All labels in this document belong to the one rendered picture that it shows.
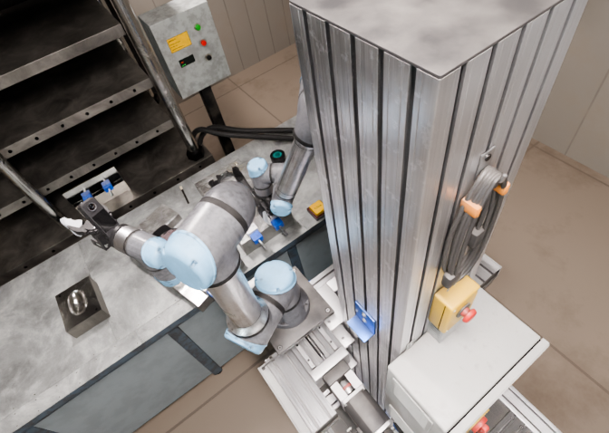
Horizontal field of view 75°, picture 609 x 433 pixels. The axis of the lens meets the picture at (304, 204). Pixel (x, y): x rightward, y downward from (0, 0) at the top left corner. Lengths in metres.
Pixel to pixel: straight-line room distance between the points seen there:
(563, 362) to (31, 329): 2.52
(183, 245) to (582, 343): 2.24
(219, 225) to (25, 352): 1.41
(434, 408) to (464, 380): 0.10
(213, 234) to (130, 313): 1.13
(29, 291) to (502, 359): 1.92
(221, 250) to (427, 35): 0.52
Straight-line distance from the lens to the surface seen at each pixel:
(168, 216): 1.91
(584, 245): 2.95
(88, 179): 2.24
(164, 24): 2.08
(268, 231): 1.74
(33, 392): 1.95
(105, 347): 1.85
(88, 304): 1.89
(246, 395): 2.40
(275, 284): 1.13
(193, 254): 0.75
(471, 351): 1.10
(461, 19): 0.49
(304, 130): 1.10
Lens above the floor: 2.25
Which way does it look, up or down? 51 degrees down
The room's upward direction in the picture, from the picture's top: 13 degrees counter-clockwise
